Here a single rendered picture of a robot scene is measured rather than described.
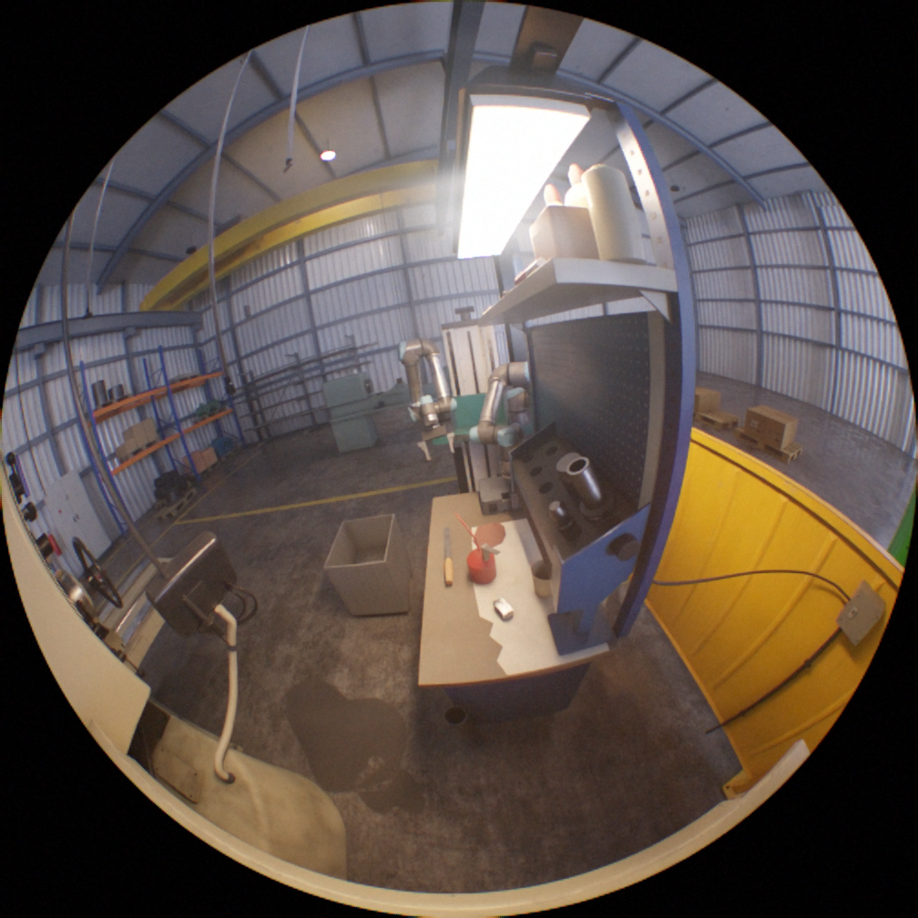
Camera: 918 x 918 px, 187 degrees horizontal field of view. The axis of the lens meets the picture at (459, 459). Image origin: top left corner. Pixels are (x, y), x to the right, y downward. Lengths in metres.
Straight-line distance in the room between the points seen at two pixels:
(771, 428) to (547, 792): 5.01
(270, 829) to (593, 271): 1.62
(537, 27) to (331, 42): 7.25
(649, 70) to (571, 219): 8.69
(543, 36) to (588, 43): 7.97
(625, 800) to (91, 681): 1.94
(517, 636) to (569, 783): 1.07
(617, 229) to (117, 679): 1.40
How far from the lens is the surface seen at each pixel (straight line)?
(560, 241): 0.39
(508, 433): 1.00
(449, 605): 0.86
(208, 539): 1.03
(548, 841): 1.67
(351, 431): 5.72
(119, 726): 1.16
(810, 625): 1.24
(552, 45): 0.54
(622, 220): 0.37
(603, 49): 8.61
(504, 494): 1.18
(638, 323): 0.51
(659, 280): 0.40
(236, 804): 1.44
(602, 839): 1.72
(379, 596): 1.93
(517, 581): 0.89
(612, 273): 0.36
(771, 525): 1.16
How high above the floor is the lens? 1.63
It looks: 23 degrees down
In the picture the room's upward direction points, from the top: 10 degrees counter-clockwise
